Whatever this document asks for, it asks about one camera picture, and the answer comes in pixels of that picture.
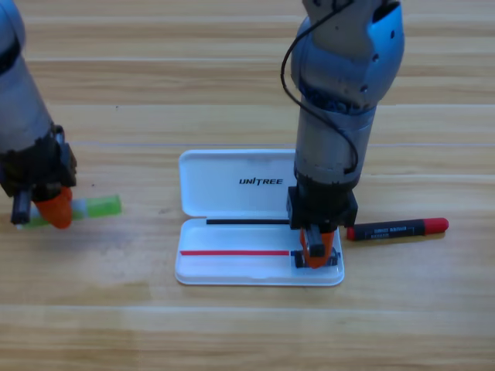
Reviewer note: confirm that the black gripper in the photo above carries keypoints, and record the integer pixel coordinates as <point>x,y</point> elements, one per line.
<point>321,206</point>
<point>42,166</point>

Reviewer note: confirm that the eraser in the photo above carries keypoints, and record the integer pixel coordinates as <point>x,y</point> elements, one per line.
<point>297,261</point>

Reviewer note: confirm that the green and white glue stick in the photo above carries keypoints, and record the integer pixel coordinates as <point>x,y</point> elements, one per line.
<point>102,206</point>

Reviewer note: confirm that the red and black marker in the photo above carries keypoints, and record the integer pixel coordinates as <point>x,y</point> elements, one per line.
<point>394,229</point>

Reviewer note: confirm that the white Unitree pencil case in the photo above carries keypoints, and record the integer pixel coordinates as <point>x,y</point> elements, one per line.
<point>232,193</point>

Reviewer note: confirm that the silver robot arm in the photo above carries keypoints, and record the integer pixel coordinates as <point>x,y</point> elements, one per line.
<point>340,77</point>
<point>19,96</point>

